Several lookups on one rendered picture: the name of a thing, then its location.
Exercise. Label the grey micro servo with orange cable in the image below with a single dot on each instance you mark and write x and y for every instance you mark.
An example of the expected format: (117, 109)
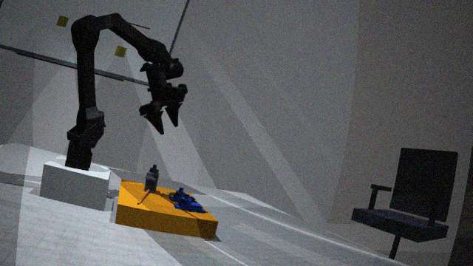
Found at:
(151, 182)

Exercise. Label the orange flat block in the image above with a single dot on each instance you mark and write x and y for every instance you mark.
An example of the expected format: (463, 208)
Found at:
(165, 210)

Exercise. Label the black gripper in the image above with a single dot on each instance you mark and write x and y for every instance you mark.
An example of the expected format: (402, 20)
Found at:
(153, 109)

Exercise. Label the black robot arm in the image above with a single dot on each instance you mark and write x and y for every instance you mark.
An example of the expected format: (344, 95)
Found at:
(90, 122)

